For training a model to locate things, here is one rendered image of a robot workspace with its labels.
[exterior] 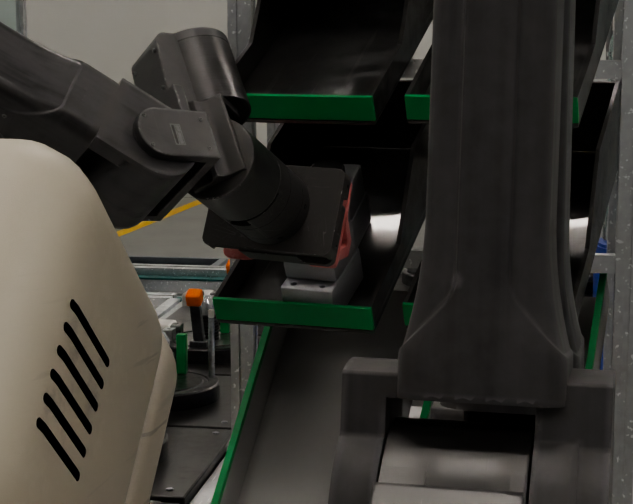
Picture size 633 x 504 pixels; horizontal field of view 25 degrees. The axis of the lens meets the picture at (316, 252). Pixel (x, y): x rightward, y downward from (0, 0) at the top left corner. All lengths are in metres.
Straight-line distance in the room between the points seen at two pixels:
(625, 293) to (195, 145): 0.45
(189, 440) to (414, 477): 1.08
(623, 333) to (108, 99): 0.52
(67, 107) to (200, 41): 0.14
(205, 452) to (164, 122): 0.70
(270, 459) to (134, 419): 0.72
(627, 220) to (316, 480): 0.33
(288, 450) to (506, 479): 0.71
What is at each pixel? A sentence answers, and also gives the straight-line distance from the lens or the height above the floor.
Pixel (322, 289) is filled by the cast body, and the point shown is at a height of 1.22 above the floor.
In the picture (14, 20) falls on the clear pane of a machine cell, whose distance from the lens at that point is 8.10.
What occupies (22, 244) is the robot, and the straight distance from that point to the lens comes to 0.45.
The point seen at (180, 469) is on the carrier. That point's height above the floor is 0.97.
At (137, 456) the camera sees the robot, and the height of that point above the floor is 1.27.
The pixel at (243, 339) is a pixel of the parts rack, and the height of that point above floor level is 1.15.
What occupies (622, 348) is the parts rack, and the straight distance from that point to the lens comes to 1.24.
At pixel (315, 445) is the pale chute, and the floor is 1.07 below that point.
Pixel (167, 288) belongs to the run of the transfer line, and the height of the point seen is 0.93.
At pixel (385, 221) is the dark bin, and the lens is 1.25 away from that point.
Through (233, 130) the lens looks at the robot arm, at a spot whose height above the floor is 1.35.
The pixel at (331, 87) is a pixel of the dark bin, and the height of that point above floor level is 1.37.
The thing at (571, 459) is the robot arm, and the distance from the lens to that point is 0.54.
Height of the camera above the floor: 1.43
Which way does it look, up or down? 9 degrees down
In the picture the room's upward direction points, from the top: straight up
